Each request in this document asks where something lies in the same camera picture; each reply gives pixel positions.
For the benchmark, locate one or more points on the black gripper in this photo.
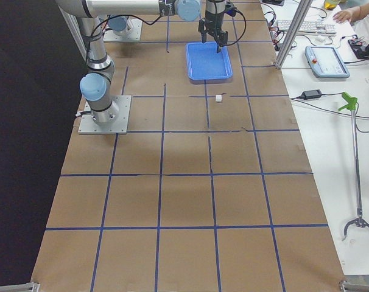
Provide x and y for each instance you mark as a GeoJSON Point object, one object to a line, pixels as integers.
{"type": "Point", "coordinates": [214, 19]}

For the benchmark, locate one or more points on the aluminium frame post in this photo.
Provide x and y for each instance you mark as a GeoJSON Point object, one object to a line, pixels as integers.
{"type": "Point", "coordinates": [297, 20]}

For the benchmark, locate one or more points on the white keyboard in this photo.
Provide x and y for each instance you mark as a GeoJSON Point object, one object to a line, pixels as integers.
{"type": "Point", "coordinates": [309, 27]}

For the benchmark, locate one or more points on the black power adapter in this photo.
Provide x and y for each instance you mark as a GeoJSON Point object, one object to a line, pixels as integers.
{"type": "Point", "coordinates": [311, 94]}

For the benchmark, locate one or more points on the person hand at keyboard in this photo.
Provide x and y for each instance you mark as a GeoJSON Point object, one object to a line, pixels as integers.
{"type": "Point", "coordinates": [343, 15]}

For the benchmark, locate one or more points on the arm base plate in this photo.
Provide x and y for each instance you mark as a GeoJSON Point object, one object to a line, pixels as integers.
{"type": "Point", "coordinates": [111, 121]}
{"type": "Point", "coordinates": [130, 34]}

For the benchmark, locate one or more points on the blue plastic tray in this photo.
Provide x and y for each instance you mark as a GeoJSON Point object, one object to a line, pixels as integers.
{"type": "Point", "coordinates": [205, 64]}

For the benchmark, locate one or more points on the teach pendant tablet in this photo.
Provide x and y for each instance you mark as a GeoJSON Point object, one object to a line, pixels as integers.
{"type": "Point", "coordinates": [326, 62]}

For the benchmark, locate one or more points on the green handled reacher grabber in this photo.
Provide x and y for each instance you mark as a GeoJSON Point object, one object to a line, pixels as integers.
{"type": "Point", "coordinates": [351, 105]}

